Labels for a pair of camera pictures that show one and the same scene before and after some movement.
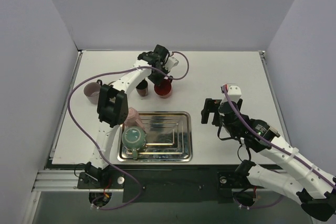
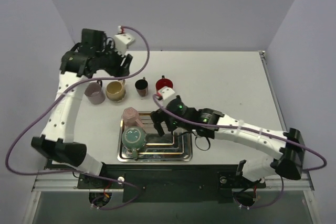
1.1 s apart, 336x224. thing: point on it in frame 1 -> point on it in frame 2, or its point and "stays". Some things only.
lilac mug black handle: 92,91 stays
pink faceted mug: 133,118 stays
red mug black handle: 164,88 stays
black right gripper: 213,111 -> 161,118
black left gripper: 157,77 -> 122,65
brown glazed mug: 142,87 stays
